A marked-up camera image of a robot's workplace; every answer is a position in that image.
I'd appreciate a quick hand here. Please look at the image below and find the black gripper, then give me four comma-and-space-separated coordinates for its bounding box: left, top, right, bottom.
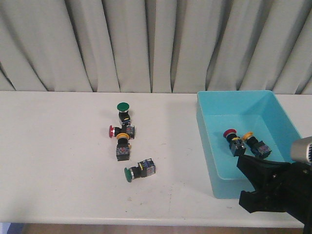
236, 155, 312, 224

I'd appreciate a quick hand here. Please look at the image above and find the yellow push button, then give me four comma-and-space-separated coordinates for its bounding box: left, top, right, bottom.
116, 133, 131, 161
242, 132, 272, 159

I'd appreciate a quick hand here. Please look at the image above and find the red push button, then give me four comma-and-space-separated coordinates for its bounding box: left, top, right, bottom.
223, 129, 246, 156
109, 124, 135, 139

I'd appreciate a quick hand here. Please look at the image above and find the teal plastic box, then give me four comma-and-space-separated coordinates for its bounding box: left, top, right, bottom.
196, 90, 301, 199

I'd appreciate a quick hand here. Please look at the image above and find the lying green push button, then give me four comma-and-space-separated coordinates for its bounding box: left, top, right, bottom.
124, 158, 156, 182

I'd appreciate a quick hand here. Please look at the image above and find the lying yellow push button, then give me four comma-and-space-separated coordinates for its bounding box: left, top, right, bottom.
116, 133, 131, 161

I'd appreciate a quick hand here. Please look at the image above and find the lying red push button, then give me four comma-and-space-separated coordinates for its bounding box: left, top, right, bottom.
109, 124, 135, 139

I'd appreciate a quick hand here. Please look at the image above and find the upright green push button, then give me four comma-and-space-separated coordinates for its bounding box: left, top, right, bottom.
117, 102, 131, 125

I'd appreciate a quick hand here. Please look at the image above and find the grey pleated curtain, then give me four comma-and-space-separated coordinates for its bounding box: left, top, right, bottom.
0, 0, 312, 95

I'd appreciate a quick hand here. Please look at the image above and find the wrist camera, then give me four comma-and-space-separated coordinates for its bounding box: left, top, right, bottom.
291, 136, 312, 164

